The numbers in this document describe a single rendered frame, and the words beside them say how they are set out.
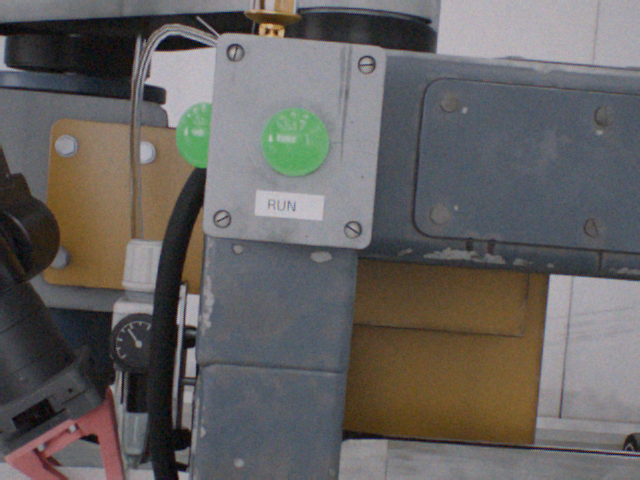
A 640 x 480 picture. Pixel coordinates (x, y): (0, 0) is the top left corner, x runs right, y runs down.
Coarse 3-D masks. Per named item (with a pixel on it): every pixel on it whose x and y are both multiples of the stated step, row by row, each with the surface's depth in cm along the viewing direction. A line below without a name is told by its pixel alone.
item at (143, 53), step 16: (144, 16) 91; (192, 16) 96; (144, 32) 91; (160, 32) 74; (176, 32) 73; (192, 32) 73; (208, 32) 97; (144, 48) 75; (144, 64) 76; (144, 80) 78
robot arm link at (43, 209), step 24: (0, 144) 79; (0, 168) 78; (0, 192) 83; (24, 192) 87; (0, 216) 82; (24, 216) 84; (48, 216) 87; (24, 240) 82; (48, 240) 86; (24, 264) 83; (48, 264) 87
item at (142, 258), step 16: (144, 240) 85; (160, 240) 86; (128, 256) 85; (144, 256) 84; (128, 272) 85; (144, 272) 84; (128, 288) 85; (144, 288) 84; (128, 304) 84; (144, 304) 84; (176, 368) 83; (176, 384) 83; (176, 400) 84
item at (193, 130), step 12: (192, 108) 60; (204, 108) 60; (180, 120) 60; (192, 120) 60; (204, 120) 59; (180, 132) 60; (192, 132) 59; (204, 132) 59; (180, 144) 60; (192, 144) 60; (204, 144) 59; (192, 156) 60; (204, 156) 60
